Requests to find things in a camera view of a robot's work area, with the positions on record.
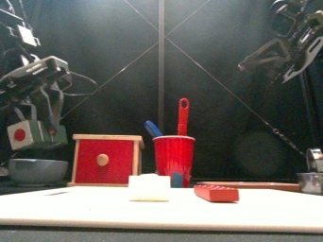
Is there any green toy sushi roll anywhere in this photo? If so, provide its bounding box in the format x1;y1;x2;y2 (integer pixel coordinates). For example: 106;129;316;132
6;119;69;151

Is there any grey bowl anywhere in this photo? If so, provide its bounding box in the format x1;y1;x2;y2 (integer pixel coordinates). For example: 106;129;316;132
8;158;69;187

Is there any red drawer with wooden knob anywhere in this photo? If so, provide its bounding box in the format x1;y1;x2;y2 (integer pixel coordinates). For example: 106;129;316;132
74;139;134;184

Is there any red plastic cup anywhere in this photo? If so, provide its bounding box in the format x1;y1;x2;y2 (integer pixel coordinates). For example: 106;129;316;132
150;135;196;189

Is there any white foam block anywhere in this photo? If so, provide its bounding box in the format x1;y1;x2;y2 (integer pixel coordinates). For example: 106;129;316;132
126;173;172;202

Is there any white plastic cutting board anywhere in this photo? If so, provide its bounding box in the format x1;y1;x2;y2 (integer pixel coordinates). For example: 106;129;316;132
0;185;323;234

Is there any small blue toy piece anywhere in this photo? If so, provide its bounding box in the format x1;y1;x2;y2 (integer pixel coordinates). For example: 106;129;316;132
170;171;184;189

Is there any small metal pot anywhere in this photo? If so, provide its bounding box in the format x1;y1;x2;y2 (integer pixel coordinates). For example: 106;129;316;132
296;172;323;196

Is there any flat wooden board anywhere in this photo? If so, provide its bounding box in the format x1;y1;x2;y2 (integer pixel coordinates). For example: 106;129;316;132
196;181;301;193

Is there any red rectangular toy block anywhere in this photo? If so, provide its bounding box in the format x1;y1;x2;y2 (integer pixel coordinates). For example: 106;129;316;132
193;184;240;203

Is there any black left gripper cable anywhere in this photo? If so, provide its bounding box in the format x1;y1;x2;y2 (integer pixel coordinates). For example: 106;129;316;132
61;71;101;97

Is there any thin diagonal brace cable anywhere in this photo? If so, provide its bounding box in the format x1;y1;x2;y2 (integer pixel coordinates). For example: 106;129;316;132
60;0;212;120
121;0;305;156

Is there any black frame post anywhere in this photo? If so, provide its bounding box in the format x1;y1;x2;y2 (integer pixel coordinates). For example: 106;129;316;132
297;75;319;149

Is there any blue utensil handle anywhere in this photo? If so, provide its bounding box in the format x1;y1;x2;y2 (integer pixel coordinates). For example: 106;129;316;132
142;120;164;138

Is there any wooden box frame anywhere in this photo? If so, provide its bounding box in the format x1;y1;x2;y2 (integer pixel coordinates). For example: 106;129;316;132
66;133;145;188

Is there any vertical metal frame pole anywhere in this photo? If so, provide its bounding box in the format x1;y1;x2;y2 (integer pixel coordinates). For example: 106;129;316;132
157;0;165;133

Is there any red utensil handle with hole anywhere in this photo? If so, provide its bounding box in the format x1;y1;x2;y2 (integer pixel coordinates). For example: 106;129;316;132
176;97;190;137

